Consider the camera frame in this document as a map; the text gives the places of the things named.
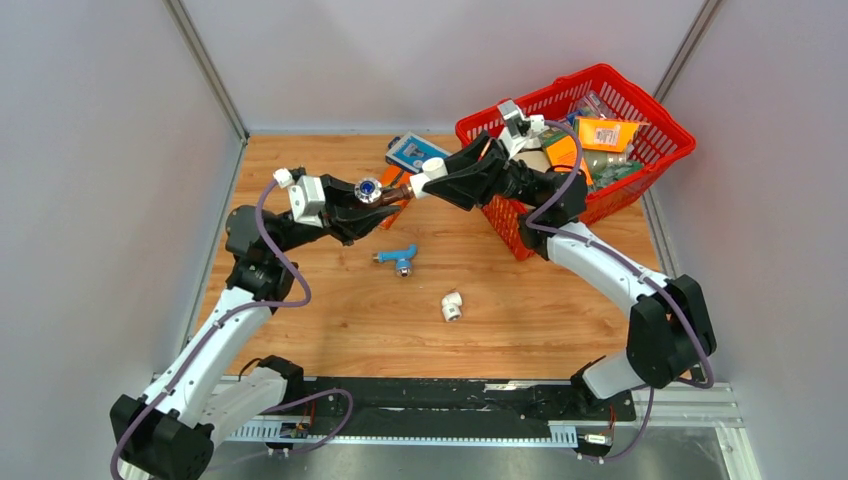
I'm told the orange green sponge box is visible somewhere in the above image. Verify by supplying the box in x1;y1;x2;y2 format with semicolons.
539;127;577;172

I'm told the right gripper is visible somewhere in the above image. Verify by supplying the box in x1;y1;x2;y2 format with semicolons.
416;132;538;213

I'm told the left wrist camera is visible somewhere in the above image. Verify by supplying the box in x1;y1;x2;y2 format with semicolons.
272;167;326;228

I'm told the blue white box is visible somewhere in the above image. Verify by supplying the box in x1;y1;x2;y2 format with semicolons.
385;131;451;174

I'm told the blue water faucet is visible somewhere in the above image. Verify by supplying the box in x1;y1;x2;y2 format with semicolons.
372;244;418;278

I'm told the orange razor box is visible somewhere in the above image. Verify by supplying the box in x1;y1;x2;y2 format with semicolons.
379;165;412;230

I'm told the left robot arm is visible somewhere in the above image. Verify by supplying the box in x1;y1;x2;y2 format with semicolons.
109;168;414;479

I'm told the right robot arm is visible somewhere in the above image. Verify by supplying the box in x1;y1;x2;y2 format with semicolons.
411;134;716;419

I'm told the white pipe elbow fitting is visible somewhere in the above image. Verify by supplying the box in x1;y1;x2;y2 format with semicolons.
409;157;448;199
441;291;463;322

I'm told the orange packet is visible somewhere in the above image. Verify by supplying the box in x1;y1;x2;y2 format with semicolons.
575;116;648;153

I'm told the green plastic packet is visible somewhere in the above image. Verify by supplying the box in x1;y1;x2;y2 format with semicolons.
583;150;644;193

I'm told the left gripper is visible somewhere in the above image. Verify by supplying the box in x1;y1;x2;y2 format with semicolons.
274;174;405;257

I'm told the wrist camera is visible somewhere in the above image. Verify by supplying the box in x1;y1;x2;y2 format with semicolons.
497;100;547;158
272;167;326;228

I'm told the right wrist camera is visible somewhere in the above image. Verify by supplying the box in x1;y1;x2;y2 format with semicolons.
497;100;547;158

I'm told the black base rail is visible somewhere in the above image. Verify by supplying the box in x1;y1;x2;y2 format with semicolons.
239;376;637;442

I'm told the red plastic basket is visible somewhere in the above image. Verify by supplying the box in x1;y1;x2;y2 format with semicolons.
455;64;696;261

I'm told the brown water faucet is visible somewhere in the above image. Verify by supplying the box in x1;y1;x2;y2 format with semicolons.
353;177;414;207

